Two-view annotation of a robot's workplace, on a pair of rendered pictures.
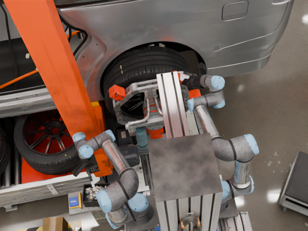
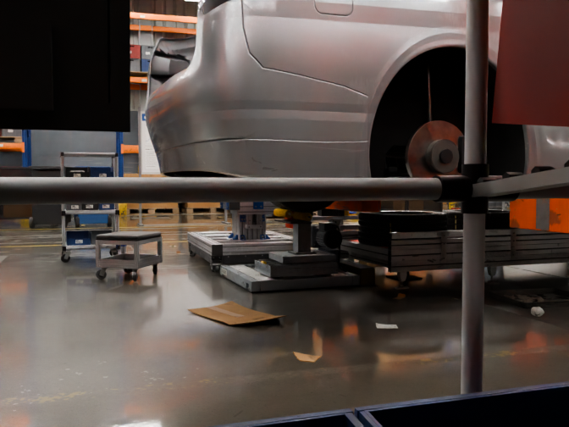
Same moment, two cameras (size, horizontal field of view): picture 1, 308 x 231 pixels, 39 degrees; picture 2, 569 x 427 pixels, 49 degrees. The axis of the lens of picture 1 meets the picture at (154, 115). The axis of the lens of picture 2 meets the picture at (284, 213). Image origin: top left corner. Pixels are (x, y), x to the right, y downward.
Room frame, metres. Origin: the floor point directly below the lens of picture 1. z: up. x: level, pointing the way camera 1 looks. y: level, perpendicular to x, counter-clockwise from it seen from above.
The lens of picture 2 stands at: (6.10, -1.41, 0.74)
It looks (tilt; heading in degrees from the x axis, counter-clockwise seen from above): 3 degrees down; 163
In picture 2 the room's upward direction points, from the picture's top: straight up
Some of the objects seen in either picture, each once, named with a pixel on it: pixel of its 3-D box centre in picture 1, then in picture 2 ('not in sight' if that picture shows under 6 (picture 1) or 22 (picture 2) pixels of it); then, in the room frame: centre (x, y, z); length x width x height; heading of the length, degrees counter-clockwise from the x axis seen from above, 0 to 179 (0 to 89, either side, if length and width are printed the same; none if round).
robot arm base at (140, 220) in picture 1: (140, 210); not in sight; (0.92, 0.17, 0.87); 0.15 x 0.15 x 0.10
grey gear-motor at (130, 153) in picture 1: (126, 145); (327, 246); (1.71, 0.27, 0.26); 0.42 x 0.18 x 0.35; 3
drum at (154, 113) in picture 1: (153, 113); not in sight; (1.62, 0.00, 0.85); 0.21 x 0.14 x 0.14; 3
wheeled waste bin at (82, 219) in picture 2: not in sight; (91, 196); (-4.53, -1.44, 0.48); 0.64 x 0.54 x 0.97; 8
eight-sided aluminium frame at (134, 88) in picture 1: (151, 105); not in sight; (1.70, 0.00, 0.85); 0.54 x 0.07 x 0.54; 93
